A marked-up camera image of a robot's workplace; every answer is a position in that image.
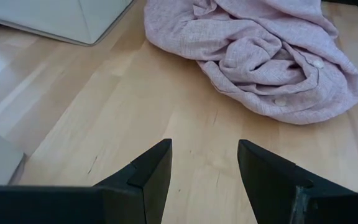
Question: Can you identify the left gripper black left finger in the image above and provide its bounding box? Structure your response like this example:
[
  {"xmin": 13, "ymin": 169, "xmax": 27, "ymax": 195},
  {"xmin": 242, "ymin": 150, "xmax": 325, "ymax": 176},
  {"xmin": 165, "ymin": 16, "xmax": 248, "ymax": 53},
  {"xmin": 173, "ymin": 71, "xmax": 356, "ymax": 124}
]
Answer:
[{"xmin": 0, "ymin": 138, "xmax": 173, "ymax": 224}]

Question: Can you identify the pink linen shirt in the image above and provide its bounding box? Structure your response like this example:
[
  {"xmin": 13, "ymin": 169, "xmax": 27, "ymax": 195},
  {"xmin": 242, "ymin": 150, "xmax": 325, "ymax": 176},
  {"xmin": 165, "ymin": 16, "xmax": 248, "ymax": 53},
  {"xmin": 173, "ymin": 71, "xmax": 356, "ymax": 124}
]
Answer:
[{"xmin": 144, "ymin": 0, "xmax": 358, "ymax": 126}]

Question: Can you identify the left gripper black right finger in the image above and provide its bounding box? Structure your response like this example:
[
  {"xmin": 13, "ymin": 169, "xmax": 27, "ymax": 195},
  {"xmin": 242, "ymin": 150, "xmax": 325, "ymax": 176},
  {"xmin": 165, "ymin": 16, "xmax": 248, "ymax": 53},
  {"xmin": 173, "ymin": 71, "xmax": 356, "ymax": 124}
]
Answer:
[{"xmin": 237, "ymin": 139, "xmax": 358, "ymax": 224}]

